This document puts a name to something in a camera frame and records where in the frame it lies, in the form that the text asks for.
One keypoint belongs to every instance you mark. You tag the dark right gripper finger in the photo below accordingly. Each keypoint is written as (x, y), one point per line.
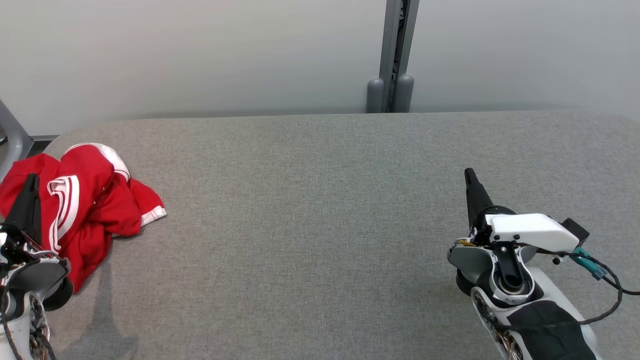
(476, 200)

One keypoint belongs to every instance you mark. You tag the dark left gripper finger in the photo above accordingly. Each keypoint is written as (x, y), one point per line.
(30, 210)

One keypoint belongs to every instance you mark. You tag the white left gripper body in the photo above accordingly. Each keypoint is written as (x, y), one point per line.
(20, 247)

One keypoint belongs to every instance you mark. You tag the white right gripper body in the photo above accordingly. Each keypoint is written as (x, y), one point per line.
(535, 231)

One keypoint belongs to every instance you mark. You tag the red jersey shirt white sleeves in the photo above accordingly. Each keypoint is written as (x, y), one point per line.
(85, 235)

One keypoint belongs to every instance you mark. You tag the red shorts white stripes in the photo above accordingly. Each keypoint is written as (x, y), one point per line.
(92, 162)

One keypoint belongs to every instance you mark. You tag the grey rounded partition foot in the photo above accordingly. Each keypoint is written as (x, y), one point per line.
(375, 97)
(404, 95)

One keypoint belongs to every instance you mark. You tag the grey fabric covered table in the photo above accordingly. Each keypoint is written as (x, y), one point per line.
(320, 225)

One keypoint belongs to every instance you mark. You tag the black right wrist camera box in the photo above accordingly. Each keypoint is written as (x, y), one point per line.
(575, 229)

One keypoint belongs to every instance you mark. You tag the grey metal frame with caster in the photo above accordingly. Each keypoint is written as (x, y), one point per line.
(12, 135)

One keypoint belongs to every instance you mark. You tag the grey partition post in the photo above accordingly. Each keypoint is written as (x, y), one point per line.
(390, 40)

